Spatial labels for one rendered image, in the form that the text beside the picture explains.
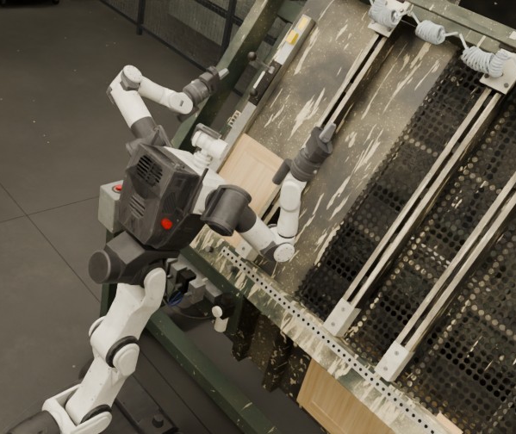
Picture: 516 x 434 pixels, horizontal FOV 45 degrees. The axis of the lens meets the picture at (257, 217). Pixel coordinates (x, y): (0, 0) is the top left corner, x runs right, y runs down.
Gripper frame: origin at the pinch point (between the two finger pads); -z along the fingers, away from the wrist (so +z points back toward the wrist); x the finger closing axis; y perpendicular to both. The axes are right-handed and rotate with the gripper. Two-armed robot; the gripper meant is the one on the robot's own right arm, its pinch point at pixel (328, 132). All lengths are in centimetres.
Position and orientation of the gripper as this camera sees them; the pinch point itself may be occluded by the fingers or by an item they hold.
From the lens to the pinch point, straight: 195.7
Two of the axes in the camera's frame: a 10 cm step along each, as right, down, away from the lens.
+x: -1.1, -7.2, 6.8
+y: 9.0, 2.2, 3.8
